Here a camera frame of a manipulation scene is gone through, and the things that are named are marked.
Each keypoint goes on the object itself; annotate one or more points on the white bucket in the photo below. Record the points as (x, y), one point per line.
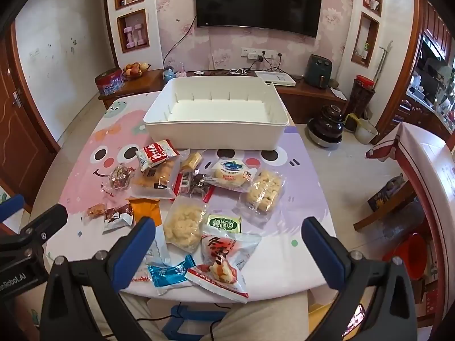
(366, 133)

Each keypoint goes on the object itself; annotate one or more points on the white mug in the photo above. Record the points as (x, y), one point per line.
(374, 5)

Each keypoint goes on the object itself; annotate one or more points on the large red white snack packet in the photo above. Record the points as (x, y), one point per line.
(220, 266)

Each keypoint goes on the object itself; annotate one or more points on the small yellow snack packet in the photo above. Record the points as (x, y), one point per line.
(192, 160)

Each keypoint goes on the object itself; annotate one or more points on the wooden doorway frame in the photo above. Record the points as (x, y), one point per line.
(408, 74)

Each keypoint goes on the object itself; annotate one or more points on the dark snack red-striped packet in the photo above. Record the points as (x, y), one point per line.
(195, 183)

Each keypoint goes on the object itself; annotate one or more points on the blue snow globe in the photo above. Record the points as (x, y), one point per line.
(168, 74)

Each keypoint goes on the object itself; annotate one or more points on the wooden side cabinet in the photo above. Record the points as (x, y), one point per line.
(142, 86)

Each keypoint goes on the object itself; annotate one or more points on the orange snack packet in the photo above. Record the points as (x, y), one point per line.
(144, 207)

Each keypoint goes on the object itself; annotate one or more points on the blue metal frame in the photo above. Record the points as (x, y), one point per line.
(185, 314)

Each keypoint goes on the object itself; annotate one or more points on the white red-trimmed appliance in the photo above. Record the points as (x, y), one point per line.
(430, 170)

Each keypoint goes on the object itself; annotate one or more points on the dark colourful carton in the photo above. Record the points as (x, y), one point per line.
(387, 193)

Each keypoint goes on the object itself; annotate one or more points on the brown ceramic jar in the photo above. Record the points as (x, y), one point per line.
(326, 122)

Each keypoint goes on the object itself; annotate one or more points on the person's beige trousers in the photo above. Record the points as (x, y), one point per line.
(266, 319)

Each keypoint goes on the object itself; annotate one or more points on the dark green air fryer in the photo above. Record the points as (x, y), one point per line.
(319, 71)

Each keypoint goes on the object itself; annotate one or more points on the small green snack packet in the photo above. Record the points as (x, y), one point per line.
(224, 224)

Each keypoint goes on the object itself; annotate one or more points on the small orange-brown snack packet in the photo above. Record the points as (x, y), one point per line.
(96, 210)

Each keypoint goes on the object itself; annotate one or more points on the low wooden stool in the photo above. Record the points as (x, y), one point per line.
(376, 218)

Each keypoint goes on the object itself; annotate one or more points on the clear packet puffed rice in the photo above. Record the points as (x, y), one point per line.
(185, 225)

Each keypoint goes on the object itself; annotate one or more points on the metal mop pole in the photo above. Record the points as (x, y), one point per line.
(379, 66)

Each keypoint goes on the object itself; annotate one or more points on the clear packet pale biscuits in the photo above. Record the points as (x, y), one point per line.
(265, 191)

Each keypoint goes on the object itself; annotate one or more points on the round blueberry cake packet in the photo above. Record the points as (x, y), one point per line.
(231, 172)

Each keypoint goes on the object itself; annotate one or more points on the white plastic storage box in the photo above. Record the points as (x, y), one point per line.
(213, 113)

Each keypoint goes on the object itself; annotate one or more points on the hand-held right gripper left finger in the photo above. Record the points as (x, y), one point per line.
(137, 243)

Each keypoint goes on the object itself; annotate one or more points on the cartoon printed tablecloth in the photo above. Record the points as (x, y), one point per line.
(81, 184)

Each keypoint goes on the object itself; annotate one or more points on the black wall television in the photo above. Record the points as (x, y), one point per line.
(256, 0)

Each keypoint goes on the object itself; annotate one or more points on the clear packet brown glazed snack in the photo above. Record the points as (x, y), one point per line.
(120, 179)

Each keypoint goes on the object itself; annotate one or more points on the small green bottle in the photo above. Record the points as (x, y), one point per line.
(366, 50)

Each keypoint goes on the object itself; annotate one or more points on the brown wooden door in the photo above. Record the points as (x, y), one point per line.
(21, 142)

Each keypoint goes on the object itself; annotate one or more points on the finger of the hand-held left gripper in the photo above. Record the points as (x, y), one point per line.
(46, 222)
(12, 205)

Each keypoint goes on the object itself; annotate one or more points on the red white cookie packet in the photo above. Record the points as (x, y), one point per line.
(156, 153)

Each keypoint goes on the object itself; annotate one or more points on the red plastic bucket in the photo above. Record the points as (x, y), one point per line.
(408, 255)

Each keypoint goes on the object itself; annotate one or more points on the white clear snack packet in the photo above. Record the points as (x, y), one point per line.
(159, 248)

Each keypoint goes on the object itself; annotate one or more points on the tall dark red-lidded container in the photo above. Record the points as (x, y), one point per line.
(362, 101)

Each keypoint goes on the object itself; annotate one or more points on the clear packet orange pastry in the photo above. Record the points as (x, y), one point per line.
(156, 180)

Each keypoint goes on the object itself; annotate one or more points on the white wall socket panel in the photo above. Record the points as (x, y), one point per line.
(248, 52)

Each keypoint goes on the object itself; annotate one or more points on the fruit-filled bowl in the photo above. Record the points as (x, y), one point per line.
(137, 71)

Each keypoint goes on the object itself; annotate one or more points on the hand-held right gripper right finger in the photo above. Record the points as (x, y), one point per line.
(320, 250)

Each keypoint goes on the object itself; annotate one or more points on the blue white candy packet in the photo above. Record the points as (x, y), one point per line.
(167, 275)

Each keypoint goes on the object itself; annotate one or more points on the white paper sheet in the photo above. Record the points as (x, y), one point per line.
(337, 93)

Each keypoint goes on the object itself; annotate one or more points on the round red blue tin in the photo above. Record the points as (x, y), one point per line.
(109, 83)

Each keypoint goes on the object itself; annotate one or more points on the white set-top box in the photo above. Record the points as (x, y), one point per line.
(275, 78)

